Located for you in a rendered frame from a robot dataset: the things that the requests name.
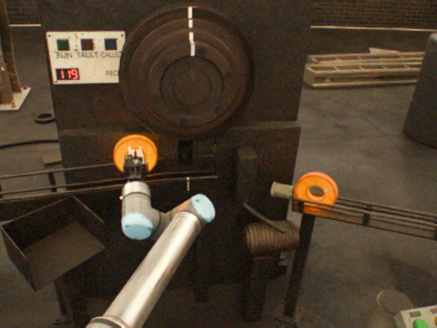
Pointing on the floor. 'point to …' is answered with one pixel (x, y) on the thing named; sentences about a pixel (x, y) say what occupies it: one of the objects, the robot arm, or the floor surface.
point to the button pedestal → (403, 319)
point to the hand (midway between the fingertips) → (135, 151)
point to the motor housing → (262, 262)
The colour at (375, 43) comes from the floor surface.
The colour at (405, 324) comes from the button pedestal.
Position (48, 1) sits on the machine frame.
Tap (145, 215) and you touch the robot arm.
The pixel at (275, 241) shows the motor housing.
